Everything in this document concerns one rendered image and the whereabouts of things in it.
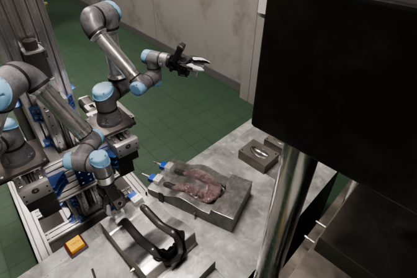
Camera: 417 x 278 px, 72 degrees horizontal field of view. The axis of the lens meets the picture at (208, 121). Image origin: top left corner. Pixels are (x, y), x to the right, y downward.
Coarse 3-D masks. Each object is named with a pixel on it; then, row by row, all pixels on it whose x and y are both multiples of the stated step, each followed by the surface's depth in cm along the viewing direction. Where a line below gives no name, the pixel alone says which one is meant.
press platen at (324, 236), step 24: (360, 192) 66; (336, 216) 61; (360, 216) 61; (384, 216) 61; (408, 216) 61; (336, 240) 57; (360, 240) 57; (384, 240) 57; (408, 240) 57; (336, 264) 57; (360, 264) 53; (384, 264) 53; (408, 264) 53
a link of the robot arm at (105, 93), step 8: (96, 88) 157; (104, 88) 157; (112, 88) 158; (96, 96) 155; (104, 96) 155; (112, 96) 159; (120, 96) 166; (96, 104) 159; (104, 104) 158; (112, 104) 160
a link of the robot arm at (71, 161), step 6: (84, 144) 123; (78, 150) 120; (84, 150) 120; (90, 150) 122; (66, 156) 117; (72, 156) 117; (78, 156) 117; (84, 156) 117; (66, 162) 116; (72, 162) 116; (78, 162) 116; (84, 162) 115; (66, 168) 118; (72, 168) 117; (78, 168) 116; (84, 168) 116
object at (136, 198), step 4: (128, 192) 146; (132, 192) 145; (128, 196) 143; (132, 196) 143; (136, 196) 141; (140, 196) 141; (132, 200) 139; (136, 200) 139; (140, 200) 141; (136, 204) 140
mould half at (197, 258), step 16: (144, 192) 147; (128, 208) 139; (160, 208) 139; (112, 224) 132; (144, 224) 133; (176, 224) 129; (112, 240) 129; (128, 240) 126; (160, 240) 122; (192, 240) 125; (128, 256) 119; (144, 256) 116; (192, 256) 123; (208, 256) 123; (144, 272) 110; (160, 272) 116; (176, 272) 118; (192, 272) 118; (208, 272) 122
